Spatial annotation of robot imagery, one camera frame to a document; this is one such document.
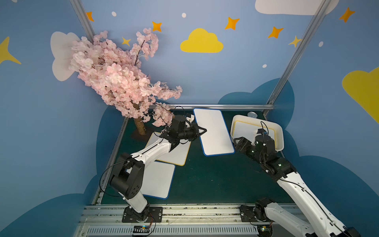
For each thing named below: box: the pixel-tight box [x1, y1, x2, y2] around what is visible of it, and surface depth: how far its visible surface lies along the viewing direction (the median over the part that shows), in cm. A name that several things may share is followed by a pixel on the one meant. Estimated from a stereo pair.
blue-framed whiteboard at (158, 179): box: [142, 160, 176, 199], surface depth 88 cm
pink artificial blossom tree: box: [68, 28, 183, 135], surface depth 70 cm
